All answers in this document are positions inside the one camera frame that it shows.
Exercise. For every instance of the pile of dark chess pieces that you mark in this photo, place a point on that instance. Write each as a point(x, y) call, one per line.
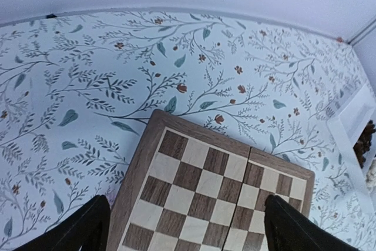
point(363, 144)

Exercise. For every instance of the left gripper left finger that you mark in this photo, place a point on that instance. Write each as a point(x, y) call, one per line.
point(86, 229)

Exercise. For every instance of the pile of white chess pieces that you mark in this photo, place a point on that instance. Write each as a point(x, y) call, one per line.
point(370, 178)

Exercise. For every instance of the floral table mat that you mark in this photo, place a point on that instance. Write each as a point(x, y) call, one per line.
point(77, 93)

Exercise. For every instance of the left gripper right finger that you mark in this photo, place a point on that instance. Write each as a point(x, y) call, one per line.
point(287, 229)

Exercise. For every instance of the wooden chess board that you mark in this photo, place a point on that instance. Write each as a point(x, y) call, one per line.
point(189, 188)

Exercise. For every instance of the white divided tray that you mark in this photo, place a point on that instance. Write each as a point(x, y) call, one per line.
point(346, 126)

